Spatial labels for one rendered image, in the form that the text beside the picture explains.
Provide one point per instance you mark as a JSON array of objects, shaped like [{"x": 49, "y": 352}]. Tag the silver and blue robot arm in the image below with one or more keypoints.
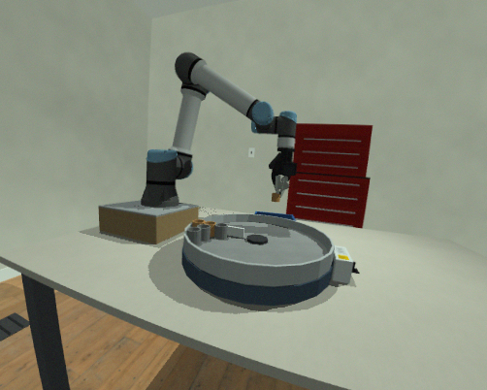
[{"x": 161, "y": 166}]

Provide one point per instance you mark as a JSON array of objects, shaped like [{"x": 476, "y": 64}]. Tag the grey metal sleeve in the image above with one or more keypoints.
[
  {"x": 220, "y": 231},
  {"x": 205, "y": 232},
  {"x": 194, "y": 234}
]

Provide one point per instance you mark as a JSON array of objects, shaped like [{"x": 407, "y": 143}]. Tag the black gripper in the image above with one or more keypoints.
[{"x": 287, "y": 171}]

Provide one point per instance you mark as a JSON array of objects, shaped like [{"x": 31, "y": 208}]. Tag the blue crate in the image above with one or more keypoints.
[{"x": 288, "y": 216}]

